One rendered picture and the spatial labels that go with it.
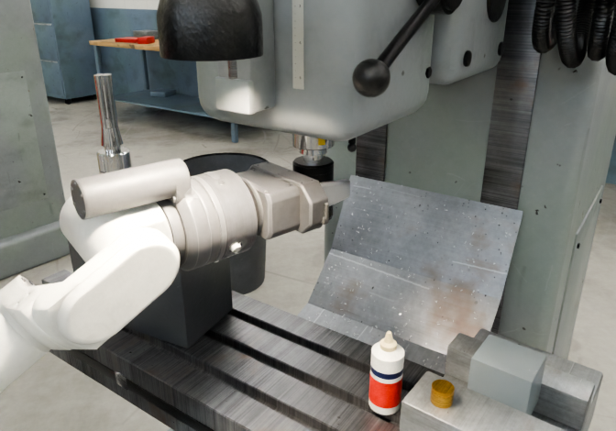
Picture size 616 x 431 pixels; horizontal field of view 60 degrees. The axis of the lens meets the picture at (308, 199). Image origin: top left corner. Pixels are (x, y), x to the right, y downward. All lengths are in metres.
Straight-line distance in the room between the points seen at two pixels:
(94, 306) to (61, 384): 1.97
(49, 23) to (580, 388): 7.54
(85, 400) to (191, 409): 1.56
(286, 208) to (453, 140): 0.45
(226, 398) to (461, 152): 0.53
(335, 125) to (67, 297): 0.26
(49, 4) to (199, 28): 7.41
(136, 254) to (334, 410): 0.37
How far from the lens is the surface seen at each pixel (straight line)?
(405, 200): 0.98
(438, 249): 0.95
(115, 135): 0.84
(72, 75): 7.90
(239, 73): 0.49
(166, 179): 0.49
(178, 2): 0.37
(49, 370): 2.52
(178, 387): 0.78
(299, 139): 0.59
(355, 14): 0.47
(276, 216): 0.54
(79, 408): 2.29
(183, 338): 0.83
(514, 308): 1.01
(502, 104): 0.90
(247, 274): 2.73
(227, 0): 0.37
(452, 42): 0.63
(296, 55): 0.49
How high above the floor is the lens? 1.44
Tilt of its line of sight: 21 degrees down
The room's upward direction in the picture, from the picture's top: straight up
